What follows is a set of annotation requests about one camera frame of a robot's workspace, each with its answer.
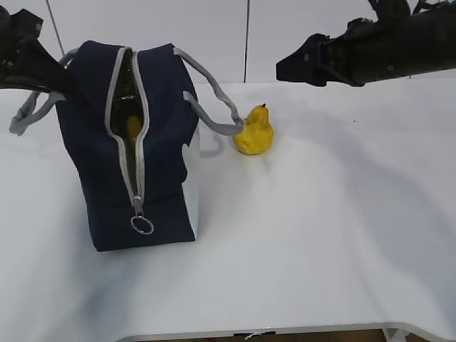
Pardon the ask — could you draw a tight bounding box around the yellow banana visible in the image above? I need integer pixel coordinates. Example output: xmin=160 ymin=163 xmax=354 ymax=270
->
xmin=125 ymin=115 xmax=143 ymax=148

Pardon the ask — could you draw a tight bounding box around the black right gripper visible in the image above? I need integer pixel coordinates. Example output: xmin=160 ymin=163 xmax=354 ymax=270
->
xmin=276 ymin=6 xmax=455 ymax=87

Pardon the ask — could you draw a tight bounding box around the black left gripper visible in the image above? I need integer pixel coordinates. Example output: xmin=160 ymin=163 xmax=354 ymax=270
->
xmin=1 ymin=6 xmax=77 ymax=94

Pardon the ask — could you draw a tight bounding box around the yellow pear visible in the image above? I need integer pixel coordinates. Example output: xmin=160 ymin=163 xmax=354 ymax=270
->
xmin=232 ymin=103 xmax=274 ymax=155

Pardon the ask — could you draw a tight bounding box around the white tag under table edge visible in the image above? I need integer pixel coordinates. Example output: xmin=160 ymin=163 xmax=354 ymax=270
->
xmin=244 ymin=332 xmax=263 ymax=341

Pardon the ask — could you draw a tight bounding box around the navy blue lunch bag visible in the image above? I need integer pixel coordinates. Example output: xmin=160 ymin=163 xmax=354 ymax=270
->
xmin=10 ymin=41 xmax=244 ymax=252

